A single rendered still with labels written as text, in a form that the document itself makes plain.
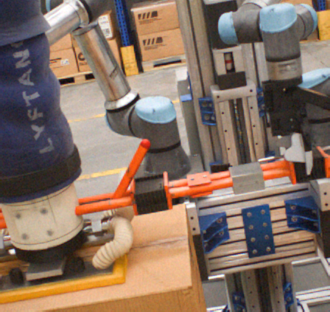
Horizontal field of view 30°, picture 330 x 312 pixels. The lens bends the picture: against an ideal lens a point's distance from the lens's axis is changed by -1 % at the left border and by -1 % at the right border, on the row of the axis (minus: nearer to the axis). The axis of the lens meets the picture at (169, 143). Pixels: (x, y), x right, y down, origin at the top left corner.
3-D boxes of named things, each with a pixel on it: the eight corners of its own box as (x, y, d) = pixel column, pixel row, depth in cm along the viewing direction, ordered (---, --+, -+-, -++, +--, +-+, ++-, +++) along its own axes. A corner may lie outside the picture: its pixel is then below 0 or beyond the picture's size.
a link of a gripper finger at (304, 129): (301, 153, 134) (293, 114, 134) (309, 151, 133) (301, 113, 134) (305, 152, 129) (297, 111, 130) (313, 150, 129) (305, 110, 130)
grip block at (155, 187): (135, 218, 134) (129, 193, 133) (135, 200, 144) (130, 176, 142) (172, 211, 134) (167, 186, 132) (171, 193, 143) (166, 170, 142)
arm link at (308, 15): (272, 4, 143) (253, 12, 134) (318, 0, 137) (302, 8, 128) (277, 37, 145) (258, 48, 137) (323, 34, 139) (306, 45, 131)
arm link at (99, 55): (140, 147, 194) (60, -10, 168) (112, 141, 205) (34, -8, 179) (165, 125, 199) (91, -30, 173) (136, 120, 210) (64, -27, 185)
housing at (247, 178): (234, 196, 135) (231, 177, 134) (230, 184, 142) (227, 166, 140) (266, 190, 135) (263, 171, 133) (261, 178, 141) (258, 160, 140)
